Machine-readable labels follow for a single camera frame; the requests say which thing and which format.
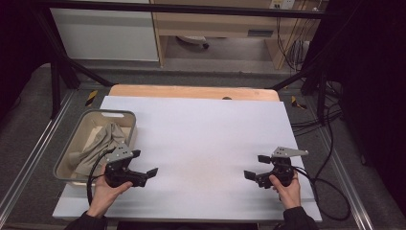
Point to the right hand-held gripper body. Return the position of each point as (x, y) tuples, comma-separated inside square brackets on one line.
[(282, 167)]

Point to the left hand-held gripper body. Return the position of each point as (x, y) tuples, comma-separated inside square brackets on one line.
[(118, 166)]

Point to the person's right hand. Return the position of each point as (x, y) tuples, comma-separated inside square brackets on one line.
[(289, 193)]

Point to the person's left hand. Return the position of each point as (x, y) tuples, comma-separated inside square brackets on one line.
[(105, 195)]

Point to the grey-beige cloth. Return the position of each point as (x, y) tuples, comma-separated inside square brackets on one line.
[(102, 140)]

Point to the beige plastic basket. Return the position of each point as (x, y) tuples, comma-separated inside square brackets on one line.
[(65, 161)]

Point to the white board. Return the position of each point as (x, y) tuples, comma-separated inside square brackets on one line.
[(198, 143)]

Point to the yellow-black hazard tape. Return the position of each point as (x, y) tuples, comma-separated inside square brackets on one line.
[(298, 103), (91, 98)]

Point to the wooden table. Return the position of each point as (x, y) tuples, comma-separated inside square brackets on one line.
[(191, 92)]

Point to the white cabinet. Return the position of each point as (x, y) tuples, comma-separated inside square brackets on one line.
[(105, 35)]

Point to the black curtain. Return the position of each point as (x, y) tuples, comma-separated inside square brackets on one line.
[(19, 48), (373, 80)]

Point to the office chair base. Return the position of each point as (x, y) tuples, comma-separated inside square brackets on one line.
[(193, 40)]

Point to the light wooden desk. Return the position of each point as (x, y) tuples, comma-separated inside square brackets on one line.
[(217, 27)]

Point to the white power outlet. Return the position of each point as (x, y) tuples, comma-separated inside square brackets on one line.
[(282, 4)]

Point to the aluminium floor rail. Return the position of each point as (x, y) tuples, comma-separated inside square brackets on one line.
[(38, 143), (348, 188)]

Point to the black metal frame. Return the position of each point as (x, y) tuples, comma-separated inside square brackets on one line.
[(191, 9)]

